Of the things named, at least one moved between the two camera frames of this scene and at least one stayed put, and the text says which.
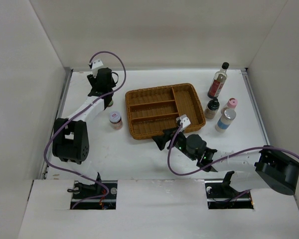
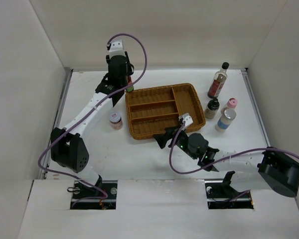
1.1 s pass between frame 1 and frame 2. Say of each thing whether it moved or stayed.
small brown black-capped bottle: stayed
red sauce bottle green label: moved
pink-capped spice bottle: stayed
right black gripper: stayed
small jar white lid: stayed
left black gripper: moved
